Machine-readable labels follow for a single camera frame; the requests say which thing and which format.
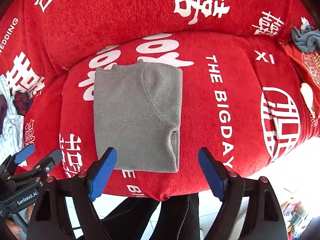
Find red embroidered pillow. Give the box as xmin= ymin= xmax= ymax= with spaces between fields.
xmin=280 ymin=43 xmax=319 ymax=92

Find person's left hand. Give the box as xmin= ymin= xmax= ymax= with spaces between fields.
xmin=5 ymin=205 xmax=34 ymax=239

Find red sofa seat cushion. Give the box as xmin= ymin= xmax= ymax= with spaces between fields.
xmin=24 ymin=31 xmax=319 ymax=200

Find crumpled blue-grey cloth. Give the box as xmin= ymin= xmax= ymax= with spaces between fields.
xmin=291 ymin=24 xmax=320 ymax=53

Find grey knit sweater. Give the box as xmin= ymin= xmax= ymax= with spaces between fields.
xmin=93 ymin=60 xmax=183 ymax=173

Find person's black trouser legs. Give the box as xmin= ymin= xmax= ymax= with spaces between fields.
xmin=100 ymin=192 xmax=201 ymax=240

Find pile of mixed clothes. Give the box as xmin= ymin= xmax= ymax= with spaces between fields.
xmin=1 ymin=75 xmax=24 ymax=163

